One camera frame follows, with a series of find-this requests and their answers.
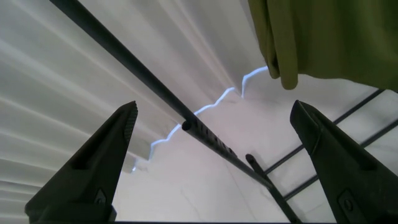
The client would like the black clothes rack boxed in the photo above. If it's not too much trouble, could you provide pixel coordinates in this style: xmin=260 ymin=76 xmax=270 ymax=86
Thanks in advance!
xmin=49 ymin=0 xmax=398 ymax=223

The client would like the green shirt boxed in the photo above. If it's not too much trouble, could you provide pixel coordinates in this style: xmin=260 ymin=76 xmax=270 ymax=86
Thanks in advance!
xmin=248 ymin=0 xmax=398 ymax=93

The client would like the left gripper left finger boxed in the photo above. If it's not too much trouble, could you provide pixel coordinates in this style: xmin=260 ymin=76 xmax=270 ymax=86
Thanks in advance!
xmin=24 ymin=101 xmax=139 ymax=224

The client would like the white curtain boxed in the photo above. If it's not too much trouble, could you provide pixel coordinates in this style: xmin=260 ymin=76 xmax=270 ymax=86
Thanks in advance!
xmin=0 ymin=0 xmax=269 ymax=222

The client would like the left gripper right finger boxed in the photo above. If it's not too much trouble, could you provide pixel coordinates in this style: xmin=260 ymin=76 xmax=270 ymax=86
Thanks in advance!
xmin=290 ymin=100 xmax=398 ymax=224

